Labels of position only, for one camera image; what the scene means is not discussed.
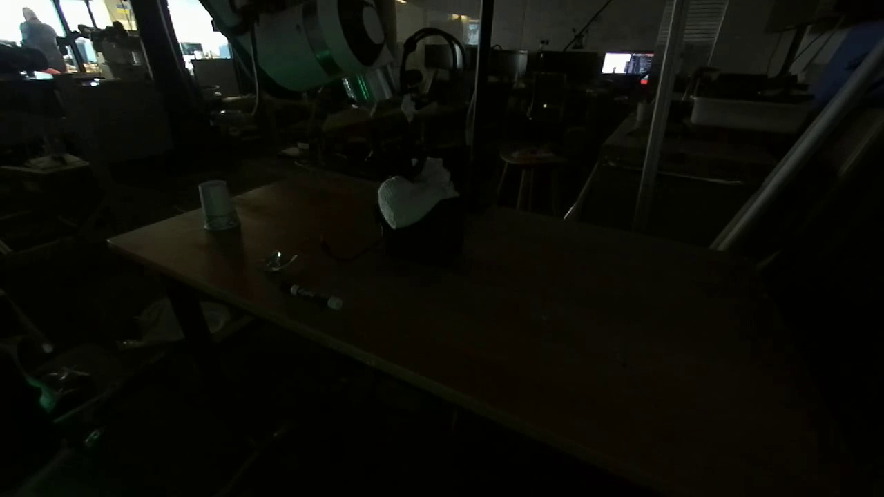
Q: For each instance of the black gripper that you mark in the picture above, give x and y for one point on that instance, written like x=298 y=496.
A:
x=422 y=132

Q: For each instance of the white waffle towel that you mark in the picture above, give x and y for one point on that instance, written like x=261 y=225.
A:
x=410 y=196

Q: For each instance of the round wooden stool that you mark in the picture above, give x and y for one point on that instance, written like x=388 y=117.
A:
x=530 y=160

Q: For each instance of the crumpled clear plastic wrapper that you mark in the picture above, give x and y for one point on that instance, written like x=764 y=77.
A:
x=280 y=261

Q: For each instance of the lit monitor screen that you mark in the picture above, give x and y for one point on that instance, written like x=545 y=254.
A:
x=627 y=61

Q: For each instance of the white paper cup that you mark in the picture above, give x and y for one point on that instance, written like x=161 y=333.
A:
x=218 y=206

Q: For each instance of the vertical white metal pole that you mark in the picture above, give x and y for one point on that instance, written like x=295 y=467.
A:
x=659 y=120

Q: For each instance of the diagonal grey metal pole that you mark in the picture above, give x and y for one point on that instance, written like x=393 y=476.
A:
x=790 y=156

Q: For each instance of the person in background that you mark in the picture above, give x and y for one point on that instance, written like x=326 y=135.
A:
x=41 y=36

